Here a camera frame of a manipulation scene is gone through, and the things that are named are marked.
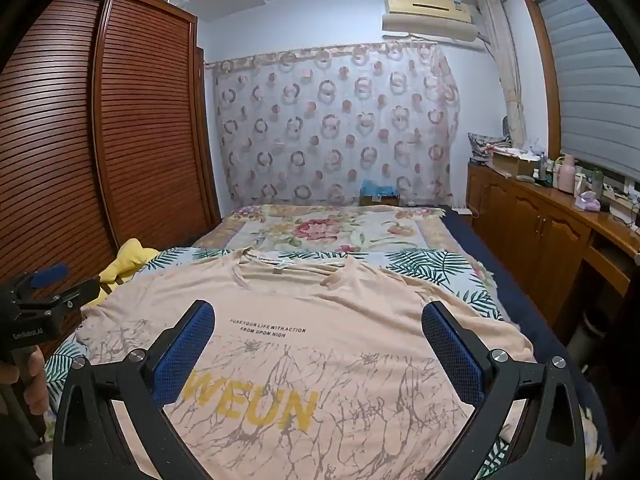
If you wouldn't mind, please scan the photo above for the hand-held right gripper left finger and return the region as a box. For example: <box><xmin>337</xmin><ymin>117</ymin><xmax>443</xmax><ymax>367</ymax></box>
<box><xmin>52</xmin><ymin>300</ymin><xmax>217</xmax><ymax>480</ymax></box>

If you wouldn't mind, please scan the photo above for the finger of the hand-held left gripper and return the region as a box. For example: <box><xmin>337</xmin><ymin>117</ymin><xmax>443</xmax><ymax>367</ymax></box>
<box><xmin>49</xmin><ymin>277</ymin><xmax>103</xmax><ymax>312</ymax></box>
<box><xmin>17</xmin><ymin>264</ymin><xmax>69</xmax><ymax>292</ymax></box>

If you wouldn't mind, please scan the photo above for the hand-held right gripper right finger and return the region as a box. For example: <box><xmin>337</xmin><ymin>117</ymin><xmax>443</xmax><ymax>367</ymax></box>
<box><xmin>421</xmin><ymin>301</ymin><xmax>587</xmax><ymax>480</ymax></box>

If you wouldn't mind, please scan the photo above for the peach printed T-shirt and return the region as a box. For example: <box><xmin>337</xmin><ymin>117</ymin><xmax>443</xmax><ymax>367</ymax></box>
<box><xmin>75</xmin><ymin>249</ymin><xmax>538</xmax><ymax>480</ymax></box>

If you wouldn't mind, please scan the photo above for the person's left hand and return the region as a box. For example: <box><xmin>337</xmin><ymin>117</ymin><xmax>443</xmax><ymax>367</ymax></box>
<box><xmin>0</xmin><ymin>349</ymin><xmax>49</xmax><ymax>415</ymax></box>

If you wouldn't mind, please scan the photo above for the yellow plush toy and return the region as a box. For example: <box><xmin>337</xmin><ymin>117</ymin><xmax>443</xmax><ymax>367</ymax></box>
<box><xmin>98</xmin><ymin>238</ymin><xmax>161</xmax><ymax>306</ymax></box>

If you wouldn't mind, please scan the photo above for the leaf print blanket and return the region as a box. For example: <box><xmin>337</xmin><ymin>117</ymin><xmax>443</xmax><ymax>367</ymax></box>
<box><xmin>44</xmin><ymin>247</ymin><xmax>616</xmax><ymax>480</ymax></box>

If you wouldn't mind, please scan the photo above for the grey bin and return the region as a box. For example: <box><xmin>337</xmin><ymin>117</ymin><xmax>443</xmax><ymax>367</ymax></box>
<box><xmin>567</xmin><ymin>310</ymin><xmax>608</xmax><ymax>356</ymax></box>

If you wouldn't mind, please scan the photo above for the wooden cabinet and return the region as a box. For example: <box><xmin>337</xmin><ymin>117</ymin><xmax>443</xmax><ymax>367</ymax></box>
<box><xmin>466</xmin><ymin>160</ymin><xmax>640</xmax><ymax>341</ymax></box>

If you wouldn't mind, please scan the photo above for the brown louvered wardrobe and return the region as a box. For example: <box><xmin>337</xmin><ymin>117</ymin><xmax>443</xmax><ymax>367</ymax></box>
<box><xmin>0</xmin><ymin>0</ymin><xmax>221</xmax><ymax>356</ymax></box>

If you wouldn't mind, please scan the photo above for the blue cloth on box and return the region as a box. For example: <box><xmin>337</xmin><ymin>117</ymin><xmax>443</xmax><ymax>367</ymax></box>
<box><xmin>360</xmin><ymin>178</ymin><xmax>401</xmax><ymax>207</ymax></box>

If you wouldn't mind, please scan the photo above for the floral blanket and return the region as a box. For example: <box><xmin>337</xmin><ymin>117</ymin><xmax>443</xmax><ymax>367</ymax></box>
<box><xmin>192</xmin><ymin>204</ymin><xmax>506</xmax><ymax>321</ymax></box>

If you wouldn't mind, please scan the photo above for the cardboard box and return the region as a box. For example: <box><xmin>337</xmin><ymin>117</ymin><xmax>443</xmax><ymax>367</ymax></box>
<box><xmin>492</xmin><ymin>151</ymin><xmax>538</xmax><ymax>177</ymax></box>

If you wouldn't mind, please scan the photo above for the floral cushion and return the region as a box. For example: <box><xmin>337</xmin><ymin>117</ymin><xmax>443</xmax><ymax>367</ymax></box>
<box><xmin>467</xmin><ymin>132</ymin><xmax>511</xmax><ymax>163</ymax></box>

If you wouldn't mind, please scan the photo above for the pink bottle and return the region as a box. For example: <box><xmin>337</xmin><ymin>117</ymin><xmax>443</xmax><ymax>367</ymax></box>
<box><xmin>557</xmin><ymin>155</ymin><xmax>577</xmax><ymax>194</ymax></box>

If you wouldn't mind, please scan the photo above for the circle patterned curtain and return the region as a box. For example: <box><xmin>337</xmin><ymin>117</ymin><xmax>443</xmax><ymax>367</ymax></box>
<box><xmin>207</xmin><ymin>42</ymin><xmax>461</xmax><ymax>208</ymax></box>

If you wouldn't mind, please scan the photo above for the white tied curtain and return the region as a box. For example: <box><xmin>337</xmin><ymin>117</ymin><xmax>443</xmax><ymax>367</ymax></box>
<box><xmin>477</xmin><ymin>0</ymin><xmax>528</xmax><ymax>148</ymax></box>

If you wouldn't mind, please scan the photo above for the grey window blind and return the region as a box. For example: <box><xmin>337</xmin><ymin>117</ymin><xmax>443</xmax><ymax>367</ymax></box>
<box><xmin>537</xmin><ymin>0</ymin><xmax>640</xmax><ymax>178</ymax></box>

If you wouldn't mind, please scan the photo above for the wall air conditioner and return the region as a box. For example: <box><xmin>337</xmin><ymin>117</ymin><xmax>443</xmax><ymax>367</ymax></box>
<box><xmin>381</xmin><ymin>0</ymin><xmax>478</xmax><ymax>42</ymax></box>

